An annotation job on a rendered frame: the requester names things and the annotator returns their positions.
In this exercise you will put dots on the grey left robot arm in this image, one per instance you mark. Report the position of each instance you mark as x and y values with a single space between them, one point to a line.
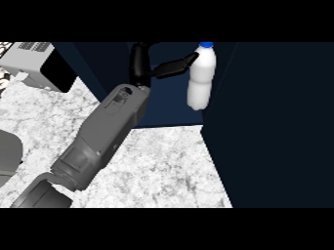
108 130

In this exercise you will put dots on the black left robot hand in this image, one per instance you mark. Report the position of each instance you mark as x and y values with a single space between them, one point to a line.
142 70

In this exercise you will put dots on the dark navy cabinet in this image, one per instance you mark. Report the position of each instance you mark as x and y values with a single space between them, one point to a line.
170 104

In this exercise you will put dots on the white bottle with blue cap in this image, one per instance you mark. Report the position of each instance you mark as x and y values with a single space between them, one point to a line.
201 78

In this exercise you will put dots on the dark navy cabinet door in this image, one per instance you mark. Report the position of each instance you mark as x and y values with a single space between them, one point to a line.
285 130

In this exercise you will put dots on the grey box appliance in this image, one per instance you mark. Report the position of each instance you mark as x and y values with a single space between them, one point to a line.
29 63

